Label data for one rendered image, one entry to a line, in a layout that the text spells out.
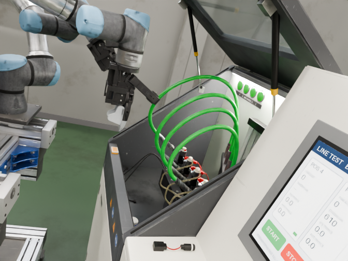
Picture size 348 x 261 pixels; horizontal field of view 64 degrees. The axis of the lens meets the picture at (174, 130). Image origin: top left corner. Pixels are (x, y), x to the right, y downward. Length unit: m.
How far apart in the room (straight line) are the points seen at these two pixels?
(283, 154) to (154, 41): 3.16
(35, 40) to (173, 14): 2.55
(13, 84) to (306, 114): 1.11
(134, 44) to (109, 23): 0.09
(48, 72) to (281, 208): 1.11
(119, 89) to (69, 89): 3.10
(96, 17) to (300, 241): 0.69
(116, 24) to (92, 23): 0.06
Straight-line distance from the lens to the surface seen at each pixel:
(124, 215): 0.97
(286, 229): 0.68
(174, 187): 1.12
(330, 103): 0.71
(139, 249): 0.83
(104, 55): 1.12
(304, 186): 0.67
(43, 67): 1.40
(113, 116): 0.88
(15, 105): 1.38
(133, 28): 0.81
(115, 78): 0.85
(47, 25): 1.16
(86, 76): 3.85
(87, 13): 0.77
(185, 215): 0.86
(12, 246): 1.91
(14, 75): 1.34
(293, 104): 0.78
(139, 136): 1.42
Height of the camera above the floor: 1.56
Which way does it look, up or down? 20 degrees down
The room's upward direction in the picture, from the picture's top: 16 degrees clockwise
